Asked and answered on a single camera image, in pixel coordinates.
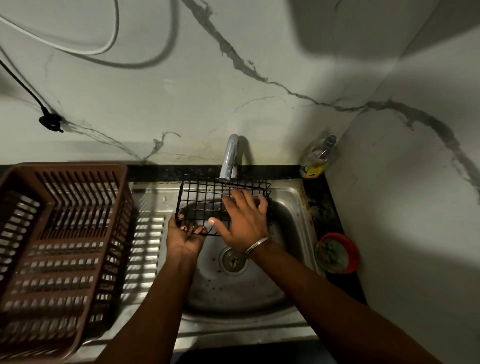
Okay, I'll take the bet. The black power cable with plug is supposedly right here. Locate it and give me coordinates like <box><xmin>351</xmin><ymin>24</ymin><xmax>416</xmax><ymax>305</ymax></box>
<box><xmin>0</xmin><ymin>58</ymin><xmax>65</xmax><ymax>134</ymax></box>

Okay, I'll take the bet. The stainless steel sink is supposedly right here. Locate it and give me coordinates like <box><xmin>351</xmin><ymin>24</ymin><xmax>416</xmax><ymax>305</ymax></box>
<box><xmin>74</xmin><ymin>179</ymin><xmax>325</xmax><ymax>353</ymax></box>

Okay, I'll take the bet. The person's left forearm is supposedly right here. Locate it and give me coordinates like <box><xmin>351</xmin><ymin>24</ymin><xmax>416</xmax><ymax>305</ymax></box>
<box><xmin>95</xmin><ymin>251</ymin><xmax>196</xmax><ymax>364</ymax></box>

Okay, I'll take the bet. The person's left hand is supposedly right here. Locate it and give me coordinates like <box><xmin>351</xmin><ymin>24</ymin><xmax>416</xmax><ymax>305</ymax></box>
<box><xmin>166</xmin><ymin>213</ymin><xmax>209</xmax><ymax>260</ymax></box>

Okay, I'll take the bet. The person's dark clothing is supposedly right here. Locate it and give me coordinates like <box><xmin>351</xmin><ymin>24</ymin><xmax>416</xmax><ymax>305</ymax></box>
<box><xmin>170</xmin><ymin>339</ymin><xmax>338</xmax><ymax>364</ymax></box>

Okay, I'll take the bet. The chrome faucet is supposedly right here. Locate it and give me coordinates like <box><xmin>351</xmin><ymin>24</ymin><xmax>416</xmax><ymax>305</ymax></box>
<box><xmin>218</xmin><ymin>133</ymin><xmax>241</xmax><ymax>181</ymax></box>

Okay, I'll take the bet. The silver bracelet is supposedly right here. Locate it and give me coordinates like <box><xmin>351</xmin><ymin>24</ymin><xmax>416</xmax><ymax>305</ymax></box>
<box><xmin>244</xmin><ymin>236</ymin><xmax>272</xmax><ymax>256</ymax></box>

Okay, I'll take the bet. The black wire rack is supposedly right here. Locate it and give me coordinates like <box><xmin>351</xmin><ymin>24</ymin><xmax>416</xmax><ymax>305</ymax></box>
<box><xmin>174</xmin><ymin>174</ymin><xmax>274</xmax><ymax>237</ymax></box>

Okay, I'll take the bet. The brown plastic dish basket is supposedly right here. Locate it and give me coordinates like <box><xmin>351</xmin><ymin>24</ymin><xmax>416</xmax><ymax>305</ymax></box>
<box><xmin>0</xmin><ymin>161</ymin><xmax>135</xmax><ymax>362</ymax></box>

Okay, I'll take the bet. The clear dish soap bottle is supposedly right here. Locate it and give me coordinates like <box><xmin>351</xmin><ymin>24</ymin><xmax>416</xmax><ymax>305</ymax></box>
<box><xmin>299</xmin><ymin>134</ymin><xmax>338</xmax><ymax>179</ymax></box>

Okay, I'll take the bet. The orange round container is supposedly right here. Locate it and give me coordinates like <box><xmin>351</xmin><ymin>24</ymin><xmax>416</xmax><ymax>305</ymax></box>
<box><xmin>314</xmin><ymin>232</ymin><xmax>361</xmax><ymax>275</ymax></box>

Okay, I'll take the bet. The person's right forearm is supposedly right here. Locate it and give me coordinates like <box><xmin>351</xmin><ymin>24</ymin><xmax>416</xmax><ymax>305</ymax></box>
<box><xmin>247</xmin><ymin>239</ymin><xmax>443</xmax><ymax>364</ymax></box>

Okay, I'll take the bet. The thick white wall cable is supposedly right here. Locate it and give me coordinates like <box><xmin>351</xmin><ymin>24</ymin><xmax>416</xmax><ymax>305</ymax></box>
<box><xmin>0</xmin><ymin>0</ymin><xmax>120</xmax><ymax>56</ymax></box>

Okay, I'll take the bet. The person's right hand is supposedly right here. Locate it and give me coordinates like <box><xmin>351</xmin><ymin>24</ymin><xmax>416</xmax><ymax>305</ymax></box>
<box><xmin>208</xmin><ymin>188</ymin><xmax>272</xmax><ymax>256</ymax></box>

